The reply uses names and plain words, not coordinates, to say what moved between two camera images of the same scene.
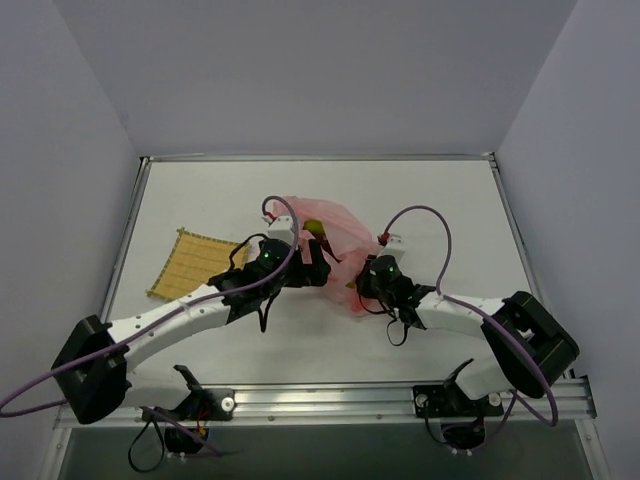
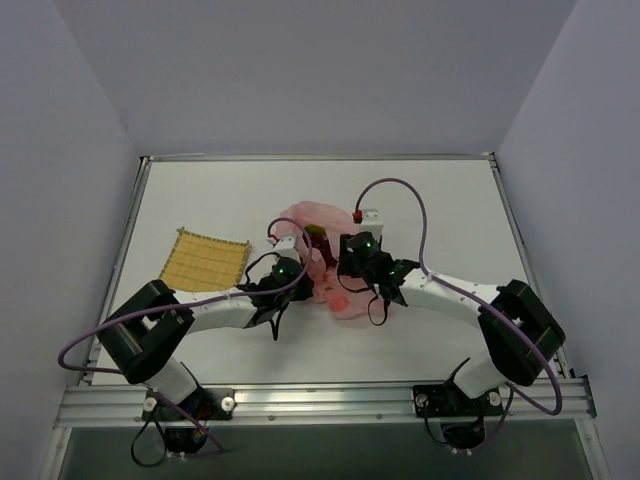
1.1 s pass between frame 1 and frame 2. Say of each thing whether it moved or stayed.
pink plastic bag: moved
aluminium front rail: stayed
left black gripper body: moved
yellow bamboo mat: stayed
